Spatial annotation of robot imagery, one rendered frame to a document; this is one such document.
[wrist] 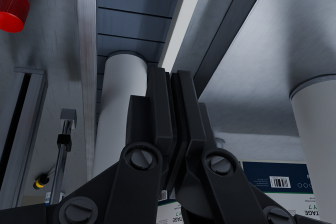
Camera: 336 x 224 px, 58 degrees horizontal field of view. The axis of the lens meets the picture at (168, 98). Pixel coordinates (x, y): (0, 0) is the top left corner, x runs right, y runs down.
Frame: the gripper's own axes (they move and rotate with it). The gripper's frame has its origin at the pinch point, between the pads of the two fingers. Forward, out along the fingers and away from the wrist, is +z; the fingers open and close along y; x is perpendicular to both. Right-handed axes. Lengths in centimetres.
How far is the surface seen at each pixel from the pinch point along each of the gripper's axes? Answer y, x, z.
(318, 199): 23.4, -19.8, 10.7
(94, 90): -3.7, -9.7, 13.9
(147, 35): 1.0, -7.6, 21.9
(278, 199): 29, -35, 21
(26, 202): -98, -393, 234
